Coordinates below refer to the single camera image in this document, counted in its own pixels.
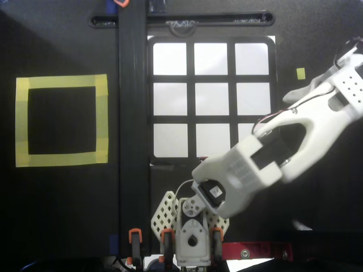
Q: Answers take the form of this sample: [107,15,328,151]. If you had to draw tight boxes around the black slotted bar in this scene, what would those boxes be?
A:
[90,11,276,29]

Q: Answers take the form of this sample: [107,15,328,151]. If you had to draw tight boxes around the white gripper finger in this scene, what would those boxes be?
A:
[282,84,314,105]

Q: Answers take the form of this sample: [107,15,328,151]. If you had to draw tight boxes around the red metal bracket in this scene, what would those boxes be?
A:
[221,242,293,260]

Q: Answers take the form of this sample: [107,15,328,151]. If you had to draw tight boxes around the yellow tape square outline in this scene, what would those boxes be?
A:
[15,74,109,168]

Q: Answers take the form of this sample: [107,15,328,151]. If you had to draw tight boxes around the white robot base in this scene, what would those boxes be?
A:
[175,197,213,267]

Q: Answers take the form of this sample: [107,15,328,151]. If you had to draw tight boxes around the black forearm cable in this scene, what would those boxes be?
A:
[253,87,337,134]

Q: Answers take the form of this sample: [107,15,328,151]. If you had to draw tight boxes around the black vertical beam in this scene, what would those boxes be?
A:
[117,0,150,256]

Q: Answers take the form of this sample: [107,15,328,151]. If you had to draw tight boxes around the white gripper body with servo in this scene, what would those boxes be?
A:
[309,67,341,94]

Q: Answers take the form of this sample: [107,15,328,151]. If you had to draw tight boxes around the white perforated base plate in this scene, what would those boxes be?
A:
[150,191,230,241]

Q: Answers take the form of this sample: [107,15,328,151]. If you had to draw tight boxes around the black nine-cell grid frame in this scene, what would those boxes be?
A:
[147,35,281,165]

